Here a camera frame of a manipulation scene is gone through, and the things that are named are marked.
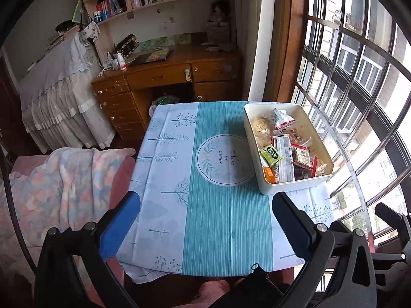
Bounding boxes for black cable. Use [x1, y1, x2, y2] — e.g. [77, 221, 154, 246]
[0, 149, 39, 273]

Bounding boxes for white charger cable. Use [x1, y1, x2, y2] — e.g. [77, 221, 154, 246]
[96, 53, 118, 78]

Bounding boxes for pastel patchy blanket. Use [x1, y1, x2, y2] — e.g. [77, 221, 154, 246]
[0, 147, 137, 296]

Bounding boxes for white red wrapper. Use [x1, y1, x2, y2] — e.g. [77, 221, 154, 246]
[270, 108, 296, 130]

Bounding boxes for black round bag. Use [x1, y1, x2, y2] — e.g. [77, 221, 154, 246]
[56, 20, 79, 34]

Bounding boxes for green patterned board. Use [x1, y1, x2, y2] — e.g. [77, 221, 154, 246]
[138, 34, 206, 52]

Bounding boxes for dark book on desk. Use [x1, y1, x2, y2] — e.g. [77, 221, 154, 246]
[128, 48, 174, 67]

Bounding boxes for green plastic bag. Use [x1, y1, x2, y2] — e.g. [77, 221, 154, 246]
[151, 94, 180, 106]

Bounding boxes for small green packet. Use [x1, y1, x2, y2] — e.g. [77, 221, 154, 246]
[259, 146, 283, 167]

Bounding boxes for teal and white tablecloth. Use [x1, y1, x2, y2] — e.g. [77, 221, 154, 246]
[115, 101, 336, 284]

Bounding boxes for dark ornate case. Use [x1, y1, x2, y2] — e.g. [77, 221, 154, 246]
[114, 34, 140, 59]

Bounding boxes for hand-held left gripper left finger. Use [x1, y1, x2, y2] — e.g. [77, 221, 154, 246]
[34, 191, 142, 308]

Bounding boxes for white lace cover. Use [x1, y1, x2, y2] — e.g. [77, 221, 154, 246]
[17, 30, 116, 155]

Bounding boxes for metal window bars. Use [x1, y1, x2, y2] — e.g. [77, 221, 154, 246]
[291, 0, 411, 254]

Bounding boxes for white plastic container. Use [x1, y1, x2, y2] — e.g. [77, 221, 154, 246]
[243, 103, 334, 196]

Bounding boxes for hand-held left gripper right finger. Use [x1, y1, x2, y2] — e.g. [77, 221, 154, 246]
[272, 191, 379, 308]

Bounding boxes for pink armchair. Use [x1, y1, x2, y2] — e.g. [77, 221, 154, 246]
[10, 152, 137, 308]

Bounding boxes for patterned cloth bag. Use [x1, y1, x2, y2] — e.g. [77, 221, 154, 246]
[79, 21, 101, 44]

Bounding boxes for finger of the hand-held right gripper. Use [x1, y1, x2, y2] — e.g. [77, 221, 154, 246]
[370, 252, 411, 277]
[374, 202, 411, 232]

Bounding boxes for doll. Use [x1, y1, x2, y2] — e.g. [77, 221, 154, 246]
[207, 0, 232, 26]

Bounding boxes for wooden window frame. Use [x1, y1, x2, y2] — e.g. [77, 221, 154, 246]
[263, 0, 309, 103]

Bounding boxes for clear pastry packet black label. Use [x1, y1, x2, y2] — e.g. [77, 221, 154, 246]
[284, 127, 313, 146]

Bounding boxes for row of small red books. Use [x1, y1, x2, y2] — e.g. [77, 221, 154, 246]
[96, 0, 125, 15]

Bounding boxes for dark snack packet red ends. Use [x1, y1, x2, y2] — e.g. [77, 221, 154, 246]
[291, 146, 319, 178]

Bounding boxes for wooden desk with drawers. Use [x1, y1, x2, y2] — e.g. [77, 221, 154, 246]
[91, 45, 244, 148]

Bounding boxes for patterned box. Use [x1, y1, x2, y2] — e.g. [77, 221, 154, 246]
[205, 25, 232, 44]

